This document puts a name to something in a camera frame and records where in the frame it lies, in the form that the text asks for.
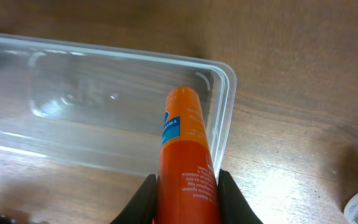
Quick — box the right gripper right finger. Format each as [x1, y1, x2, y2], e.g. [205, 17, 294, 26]
[218, 169, 262, 224]

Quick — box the orange tube white cap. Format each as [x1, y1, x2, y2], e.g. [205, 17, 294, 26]
[154, 86, 221, 224]

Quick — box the clear plastic container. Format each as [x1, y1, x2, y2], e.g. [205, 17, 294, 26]
[0, 34, 237, 176]

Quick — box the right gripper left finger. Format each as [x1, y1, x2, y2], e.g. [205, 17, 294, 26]
[110, 174, 157, 224]

